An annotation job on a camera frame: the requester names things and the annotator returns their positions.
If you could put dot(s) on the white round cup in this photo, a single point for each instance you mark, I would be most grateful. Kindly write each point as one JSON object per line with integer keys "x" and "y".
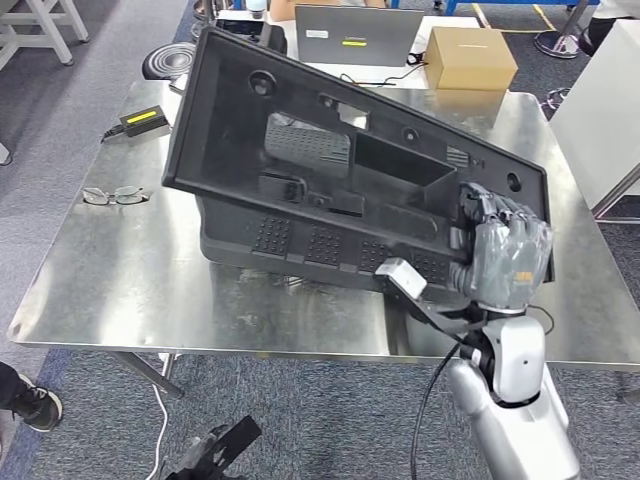
{"x": 256, "y": 8}

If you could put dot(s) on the blue metal beam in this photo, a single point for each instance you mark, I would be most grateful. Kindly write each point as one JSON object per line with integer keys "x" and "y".
{"x": 500, "y": 5}

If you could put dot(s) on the black power adapter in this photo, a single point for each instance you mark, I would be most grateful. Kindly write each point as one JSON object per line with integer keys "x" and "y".
{"x": 143, "y": 119}

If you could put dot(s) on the steel frame table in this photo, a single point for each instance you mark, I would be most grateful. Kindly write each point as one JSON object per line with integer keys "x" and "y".
{"x": 615, "y": 191}

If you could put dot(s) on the chrome ringed base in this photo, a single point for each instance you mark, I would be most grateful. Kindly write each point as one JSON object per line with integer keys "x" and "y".
{"x": 555, "y": 102}

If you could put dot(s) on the black bag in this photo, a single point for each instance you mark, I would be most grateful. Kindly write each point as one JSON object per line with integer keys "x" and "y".
{"x": 275, "y": 40}

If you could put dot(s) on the black flat phone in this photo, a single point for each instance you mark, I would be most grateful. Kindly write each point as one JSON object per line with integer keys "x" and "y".
{"x": 179, "y": 83}

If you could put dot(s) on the stainless steel workbench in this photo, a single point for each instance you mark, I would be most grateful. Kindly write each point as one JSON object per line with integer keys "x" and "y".
{"x": 125, "y": 278}

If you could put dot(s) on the black plastic perforated panel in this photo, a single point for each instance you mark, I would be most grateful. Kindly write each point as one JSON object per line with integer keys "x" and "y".
{"x": 225, "y": 132}

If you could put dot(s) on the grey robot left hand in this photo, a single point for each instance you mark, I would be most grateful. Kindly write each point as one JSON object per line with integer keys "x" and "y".
{"x": 215, "y": 454}

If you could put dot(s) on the white panel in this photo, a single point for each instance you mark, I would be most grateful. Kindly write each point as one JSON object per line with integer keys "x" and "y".
{"x": 600, "y": 119}

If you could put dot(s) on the person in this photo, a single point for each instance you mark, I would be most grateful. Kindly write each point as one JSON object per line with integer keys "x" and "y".
{"x": 40, "y": 407}
{"x": 615, "y": 8}

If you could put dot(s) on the black thin-frame eyeglasses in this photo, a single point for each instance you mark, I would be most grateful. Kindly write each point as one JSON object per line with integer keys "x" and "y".
{"x": 127, "y": 195}

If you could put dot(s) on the black engine cover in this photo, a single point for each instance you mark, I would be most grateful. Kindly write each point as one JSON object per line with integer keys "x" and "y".
{"x": 300, "y": 245}

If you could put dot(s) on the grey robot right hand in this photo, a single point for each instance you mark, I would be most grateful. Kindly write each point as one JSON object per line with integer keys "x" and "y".
{"x": 510, "y": 265}

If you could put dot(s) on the cardboard box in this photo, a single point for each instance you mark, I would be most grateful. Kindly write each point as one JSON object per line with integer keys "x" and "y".
{"x": 281, "y": 9}
{"x": 470, "y": 66}

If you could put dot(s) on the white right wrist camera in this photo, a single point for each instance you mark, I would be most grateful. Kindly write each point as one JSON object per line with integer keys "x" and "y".
{"x": 402, "y": 277}

